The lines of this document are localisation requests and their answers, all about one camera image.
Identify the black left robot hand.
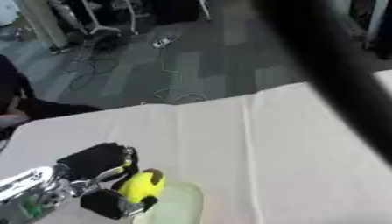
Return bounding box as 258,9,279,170
55,142,161,221

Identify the yellow toy banana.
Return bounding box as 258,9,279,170
116,168,169,205

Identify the pale green plate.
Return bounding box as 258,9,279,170
133,181,206,224

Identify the person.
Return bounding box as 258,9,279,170
0,54,106,140

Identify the white power strip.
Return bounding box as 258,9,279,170
151,36,175,49

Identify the white metal stand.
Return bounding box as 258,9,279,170
74,0,141,37

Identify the black floor cable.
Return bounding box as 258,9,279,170
66,43,123,92

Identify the white floor cable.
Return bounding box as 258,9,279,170
139,46,208,106

